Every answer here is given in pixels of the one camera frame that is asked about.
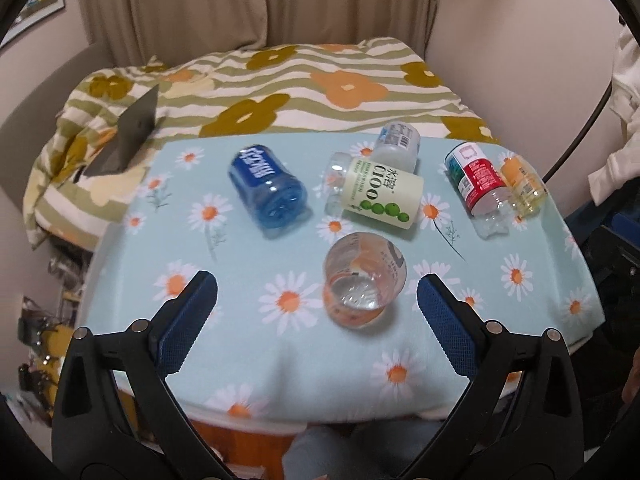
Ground blue label plastic bottle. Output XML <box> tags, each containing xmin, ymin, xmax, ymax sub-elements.
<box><xmin>228</xmin><ymin>145</ymin><xmax>311</xmax><ymax>238</ymax></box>

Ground light blue daisy tablecloth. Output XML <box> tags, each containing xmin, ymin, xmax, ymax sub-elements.
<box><xmin>75</xmin><ymin>130</ymin><xmax>608</xmax><ymax>423</ymax></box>

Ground framed wall picture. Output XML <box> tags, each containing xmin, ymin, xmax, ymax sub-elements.
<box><xmin>0</xmin><ymin>0</ymin><xmax>66</xmax><ymax>48</ymax></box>

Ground clear bottle with white label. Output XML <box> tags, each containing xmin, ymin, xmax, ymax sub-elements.
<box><xmin>372</xmin><ymin>122</ymin><xmax>421</xmax><ymax>173</ymax></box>

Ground striped floral blanket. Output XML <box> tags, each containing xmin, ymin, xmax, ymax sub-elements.
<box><xmin>22</xmin><ymin>37</ymin><xmax>501</xmax><ymax>251</ymax></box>

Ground white garment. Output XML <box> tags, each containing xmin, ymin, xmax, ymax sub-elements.
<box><xmin>587</xmin><ymin>25</ymin><xmax>640</xmax><ymax>206</ymax></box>

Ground dark bag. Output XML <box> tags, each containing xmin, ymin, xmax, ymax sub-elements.
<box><xmin>565</xmin><ymin>200</ymin><xmax>640</xmax><ymax>361</ymax></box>

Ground red label plastic bottle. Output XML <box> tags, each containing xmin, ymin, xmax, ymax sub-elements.
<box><xmin>444</xmin><ymin>141</ymin><xmax>516</xmax><ymax>240</ymax></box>

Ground dark grey flat panel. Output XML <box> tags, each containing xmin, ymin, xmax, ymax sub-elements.
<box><xmin>82</xmin><ymin>84</ymin><xmax>161</xmax><ymax>178</ymax></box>

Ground cluttered shelf items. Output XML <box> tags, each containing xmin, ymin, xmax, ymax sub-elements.
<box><xmin>17</xmin><ymin>255</ymin><xmax>96</xmax><ymax>411</ymax></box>

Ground person's leg in jeans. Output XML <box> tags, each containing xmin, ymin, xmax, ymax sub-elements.
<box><xmin>282</xmin><ymin>417</ymin><xmax>436</xmax><ymax>480</ymax></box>

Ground black cable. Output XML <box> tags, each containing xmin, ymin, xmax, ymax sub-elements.
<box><xmin>542</xmin><ymin>80</ymin><xmax>616</xmax><ymax>183</ymax></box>

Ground clear cup with orange print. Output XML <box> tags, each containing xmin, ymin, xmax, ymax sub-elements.
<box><xmin>322</xmin><ymin>232</ymin><xmax>408</xmax><ymax>331</ymax></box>

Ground orange label plastic bottle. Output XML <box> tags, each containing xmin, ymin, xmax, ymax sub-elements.
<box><xmin>500</xmin><ymin>155</ymin><xmax>548</xmax><ymax>218</ymax></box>

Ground orange wooden table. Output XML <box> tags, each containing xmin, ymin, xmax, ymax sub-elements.
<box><xmin>190</xmin><ymin>417</ymin><xmax>296</xmax><ymax>463</ymax></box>

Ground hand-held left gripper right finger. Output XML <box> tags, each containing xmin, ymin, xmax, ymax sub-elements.
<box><xmin>400</xmin><ymin>274</ymin><xmax>585</xmax><ymax>480</ymax></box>

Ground pale green label bottle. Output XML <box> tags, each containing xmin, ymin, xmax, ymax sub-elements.
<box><xmin>320</xmin><ymin>151</ymin><xmax>426</xmax><ymax>233</ymax></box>

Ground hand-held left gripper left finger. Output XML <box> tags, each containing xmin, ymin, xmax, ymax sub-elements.
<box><xmin>51</xmin><ymin>270</ymin><xmax>226</xmax><ymax>480</ymax></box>

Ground beige curtain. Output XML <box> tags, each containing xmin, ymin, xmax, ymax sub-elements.
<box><xmin>75</xmin><ymin>0</ymin><xmax>438</xmax><ymax>68</ymax></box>

